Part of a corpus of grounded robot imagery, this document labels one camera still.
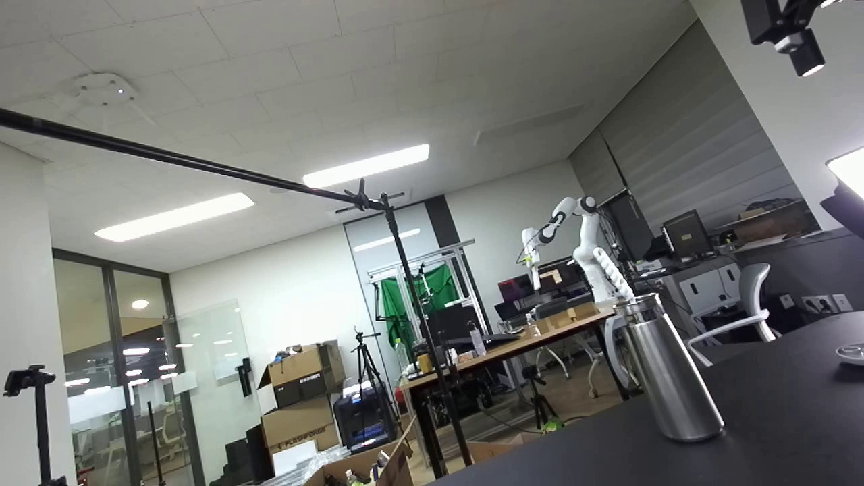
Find green hanging cloth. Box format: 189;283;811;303
374;276;415;352
415;264;460;318

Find black tripod with camera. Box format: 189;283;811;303
0;363;70;486

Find glass whiteboard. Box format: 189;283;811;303
173;299;254;390

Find round ceiling detector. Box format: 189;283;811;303
64;70;138;107

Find dark blue bin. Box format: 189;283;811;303
331;384;400;454

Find black wall device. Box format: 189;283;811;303
235;356;255;399

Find gray roller blinds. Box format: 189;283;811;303
566;21;803;238

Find stainless steel thermos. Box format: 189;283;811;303
618;291;725;442

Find black lamp with bright panel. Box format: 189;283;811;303
818;147;864;240

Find cardboard box with clutter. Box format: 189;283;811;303
305;422;420;486

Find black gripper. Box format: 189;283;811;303
737;0;843;82

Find black screen under cloth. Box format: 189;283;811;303
425;304;481;352

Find metal clothes rack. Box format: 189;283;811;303
362;238;493;346

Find black light stand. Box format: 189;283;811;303
374;188;474;481

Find open cardboard box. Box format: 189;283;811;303
255;340;347;408

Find dark framed glass doors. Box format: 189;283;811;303
50;248;204;486

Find black bags pile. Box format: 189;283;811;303
217;427;271;486

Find cardboard box on shelf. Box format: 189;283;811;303
725;196;818;245

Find small black tripod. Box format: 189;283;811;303
520;363;564;434

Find long black boom pole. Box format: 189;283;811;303
0;106;388;214

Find white drawer cabinet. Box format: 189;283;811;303
668;268;749;330

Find small gray round dish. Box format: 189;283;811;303
830;340;864;372

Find white office chair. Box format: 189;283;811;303
685;263;780;349

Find small dark monitor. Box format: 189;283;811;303
660;207;712;263

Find wooden work table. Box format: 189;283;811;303
400;303;632;481

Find closed cardboard box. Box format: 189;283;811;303
259;395;339;454

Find pink lit screen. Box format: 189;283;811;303
497;273;543;318

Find rectangular ceiling light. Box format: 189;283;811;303
92;188;255;245
303;142;431;192

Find dark desk partition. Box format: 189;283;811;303
764;226;864;334

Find large black monitor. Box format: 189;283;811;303
598;188;659;264

